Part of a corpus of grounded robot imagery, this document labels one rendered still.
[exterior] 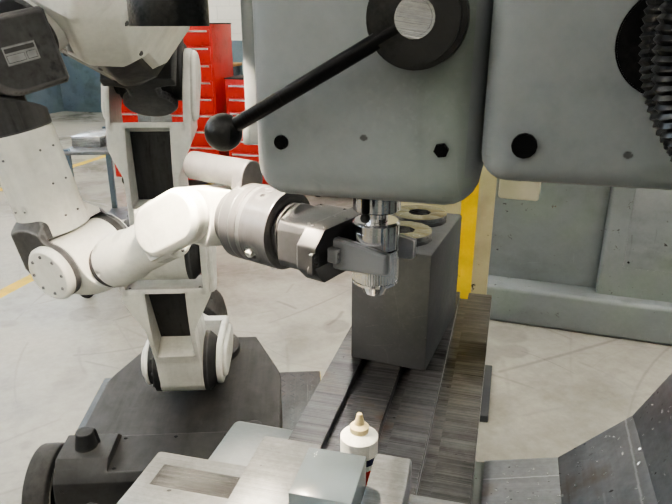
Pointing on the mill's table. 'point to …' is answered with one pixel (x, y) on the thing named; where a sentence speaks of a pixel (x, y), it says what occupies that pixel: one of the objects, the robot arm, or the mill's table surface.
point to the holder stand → (412, 294)
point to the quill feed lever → (408, 39)
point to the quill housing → (368, 109)
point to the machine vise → (224, 475)
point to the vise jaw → (270, 472)
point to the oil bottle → (360, 441)
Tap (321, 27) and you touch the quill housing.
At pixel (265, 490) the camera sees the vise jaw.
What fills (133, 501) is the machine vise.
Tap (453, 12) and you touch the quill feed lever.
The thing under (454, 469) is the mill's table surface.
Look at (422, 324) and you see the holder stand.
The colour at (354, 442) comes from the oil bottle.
